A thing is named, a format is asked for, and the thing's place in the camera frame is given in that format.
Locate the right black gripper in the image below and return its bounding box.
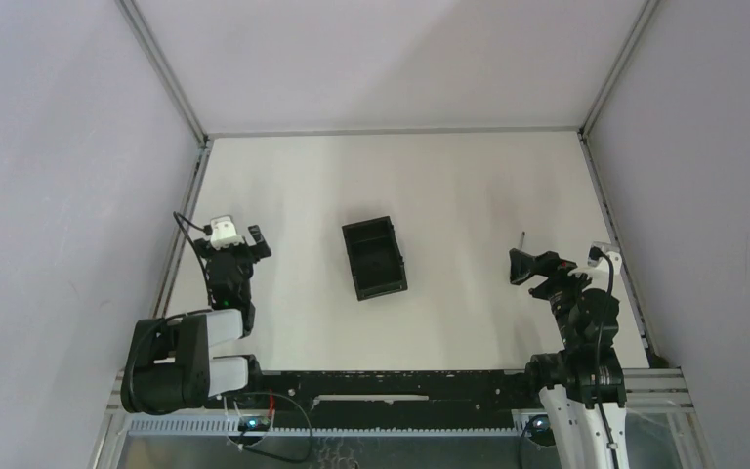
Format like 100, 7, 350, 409
510, 247, 604, 347

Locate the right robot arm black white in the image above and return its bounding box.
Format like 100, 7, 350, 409
509, 242, 630, 468

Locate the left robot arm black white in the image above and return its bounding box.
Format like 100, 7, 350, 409
120, 223, 271, 415

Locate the black plastic bin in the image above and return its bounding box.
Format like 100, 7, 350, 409
342, 216, 408, 301

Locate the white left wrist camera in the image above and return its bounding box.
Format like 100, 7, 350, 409
203, 215, 245, 250

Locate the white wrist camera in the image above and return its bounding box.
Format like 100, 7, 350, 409
587, 241, 623, 276
203, 215, 245, 250

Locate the black left camera cable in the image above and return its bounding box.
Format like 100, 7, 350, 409
173, 211, 215, 306

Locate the black camera cable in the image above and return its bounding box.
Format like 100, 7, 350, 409
173, 211, 215, 306
593, 253, 622, 469

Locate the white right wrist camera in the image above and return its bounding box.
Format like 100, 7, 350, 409
587, 241, 623, 276

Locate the black right camera cable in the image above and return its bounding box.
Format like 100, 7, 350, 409
593, 253, 622, 469

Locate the black mounting rail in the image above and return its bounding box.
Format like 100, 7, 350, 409
250, 369, 542, 431

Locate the black looped base cable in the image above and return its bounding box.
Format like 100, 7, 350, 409
225, 391, 314, 465

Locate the aluminium frame base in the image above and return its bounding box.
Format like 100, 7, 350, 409
91, 368, 714, 468

